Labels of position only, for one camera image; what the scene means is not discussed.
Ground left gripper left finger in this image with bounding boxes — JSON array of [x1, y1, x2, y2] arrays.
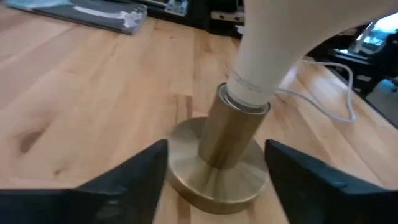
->
[[0, 139, 169, 224]]

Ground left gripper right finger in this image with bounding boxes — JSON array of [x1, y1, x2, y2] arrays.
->
[[266, 139, 398, 224]]

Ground brass lamp socket base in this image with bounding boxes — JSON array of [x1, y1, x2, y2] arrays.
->
[[166, 82, 271, 215]]

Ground white flood lightbulb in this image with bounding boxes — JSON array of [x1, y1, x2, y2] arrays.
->
[[225, 0, 398, 107]]

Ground Yellowstone waterfall book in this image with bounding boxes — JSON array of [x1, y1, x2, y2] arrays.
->
[[4, 0, 149, 35]]

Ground white lamp power cord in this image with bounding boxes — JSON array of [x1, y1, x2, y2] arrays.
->
[[273, 58, 357, 124]]

